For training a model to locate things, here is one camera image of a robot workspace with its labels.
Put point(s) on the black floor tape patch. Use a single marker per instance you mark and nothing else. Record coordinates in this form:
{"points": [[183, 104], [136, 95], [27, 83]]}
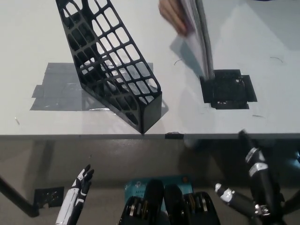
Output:
{"points": [[48, 197]]}

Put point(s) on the black square tape patch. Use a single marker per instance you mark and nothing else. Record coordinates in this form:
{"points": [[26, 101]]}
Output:
{"points": [[229, 91]]}

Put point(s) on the small black tape strip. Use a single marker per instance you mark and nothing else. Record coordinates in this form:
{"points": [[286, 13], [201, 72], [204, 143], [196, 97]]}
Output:
{"points": [[174, 135]]}

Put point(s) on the purple spiral notebook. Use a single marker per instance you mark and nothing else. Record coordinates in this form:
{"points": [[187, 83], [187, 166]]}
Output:
{"points": [[201, 42]]}

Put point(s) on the grey tape patch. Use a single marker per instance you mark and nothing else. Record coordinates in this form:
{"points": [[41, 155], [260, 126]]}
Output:
{"points": [[58, 93]]}

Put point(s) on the person's hand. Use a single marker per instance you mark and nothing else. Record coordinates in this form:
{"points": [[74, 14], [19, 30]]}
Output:
{"points": [[172, 14]]}

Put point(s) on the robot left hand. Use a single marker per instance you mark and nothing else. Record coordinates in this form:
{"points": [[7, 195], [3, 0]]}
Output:
{"points": [[72, 201]]}

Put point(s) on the black table leg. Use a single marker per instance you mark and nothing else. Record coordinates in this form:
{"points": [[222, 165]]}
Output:
{"points": [[291, 206], [16, 197]]}

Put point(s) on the black mesh magazine stand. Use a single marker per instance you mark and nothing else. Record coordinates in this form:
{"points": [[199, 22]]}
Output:
{"points": [[150, 110]]}

